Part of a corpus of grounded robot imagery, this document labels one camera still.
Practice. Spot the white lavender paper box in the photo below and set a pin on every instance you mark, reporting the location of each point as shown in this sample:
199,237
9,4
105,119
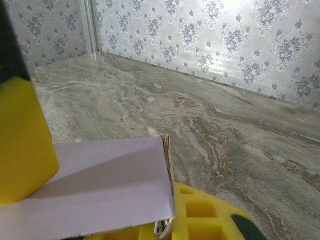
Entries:
100,175

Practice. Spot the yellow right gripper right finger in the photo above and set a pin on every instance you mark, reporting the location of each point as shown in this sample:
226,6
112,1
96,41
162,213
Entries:
180,207

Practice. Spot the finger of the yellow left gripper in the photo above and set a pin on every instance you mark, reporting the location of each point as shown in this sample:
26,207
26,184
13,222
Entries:
22,137

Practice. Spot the aluminium frame post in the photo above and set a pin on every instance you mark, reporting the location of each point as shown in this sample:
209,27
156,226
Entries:
91,25

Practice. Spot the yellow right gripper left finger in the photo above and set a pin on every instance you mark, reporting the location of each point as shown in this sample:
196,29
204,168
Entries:
125,233

